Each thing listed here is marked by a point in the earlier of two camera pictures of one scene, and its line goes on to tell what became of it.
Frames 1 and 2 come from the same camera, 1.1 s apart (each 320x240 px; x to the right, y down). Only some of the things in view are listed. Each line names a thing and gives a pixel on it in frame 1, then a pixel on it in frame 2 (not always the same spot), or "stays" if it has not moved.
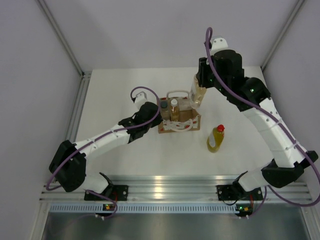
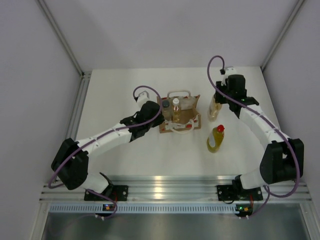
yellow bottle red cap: (215, 138) stays
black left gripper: (158, 120) stays
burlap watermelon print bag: (190, 118) stays
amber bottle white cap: (197, 93) to (214, 109)
